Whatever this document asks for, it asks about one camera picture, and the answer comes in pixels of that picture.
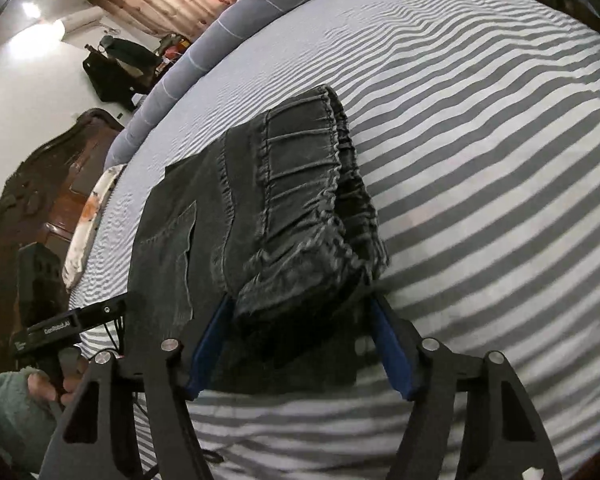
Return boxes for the left hand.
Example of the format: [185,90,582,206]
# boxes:
[26,353,91,409]

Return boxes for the black denim pants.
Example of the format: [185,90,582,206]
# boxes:
[125,86,388,396]

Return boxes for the hanging dark coats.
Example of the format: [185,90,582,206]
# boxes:
[82,35,160,112]

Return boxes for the grey white striped bedsheet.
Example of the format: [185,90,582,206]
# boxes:
[70,0,600,477]

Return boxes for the dark wooden headboard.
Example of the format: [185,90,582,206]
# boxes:
[0,108,123,373]

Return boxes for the floral white pillow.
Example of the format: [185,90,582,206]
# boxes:
[61,164,125,292]

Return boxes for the grey rolled duvet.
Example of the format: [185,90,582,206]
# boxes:
[104,0,311,169]

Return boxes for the green fleece sleeve forearm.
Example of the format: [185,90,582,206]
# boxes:
[0,367,57,479]

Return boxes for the white air conditioner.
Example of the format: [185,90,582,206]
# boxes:
[54,6,105,37]

